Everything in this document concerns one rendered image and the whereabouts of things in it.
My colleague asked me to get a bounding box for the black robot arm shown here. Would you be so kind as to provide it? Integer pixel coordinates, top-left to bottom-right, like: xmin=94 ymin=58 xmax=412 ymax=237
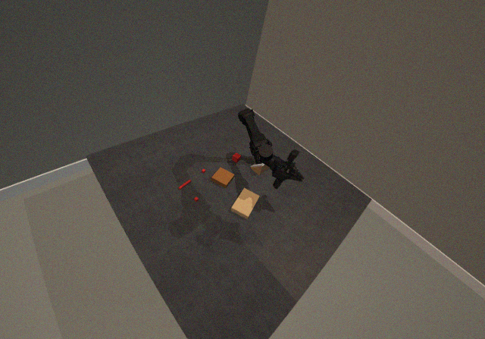
xmin=238 ymin=108 xmax=286 ymax=179

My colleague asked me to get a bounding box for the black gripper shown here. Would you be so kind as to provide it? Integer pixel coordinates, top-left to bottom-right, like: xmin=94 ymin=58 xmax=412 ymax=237
xmin=268 ymin=149 xmax=304 ymax=189

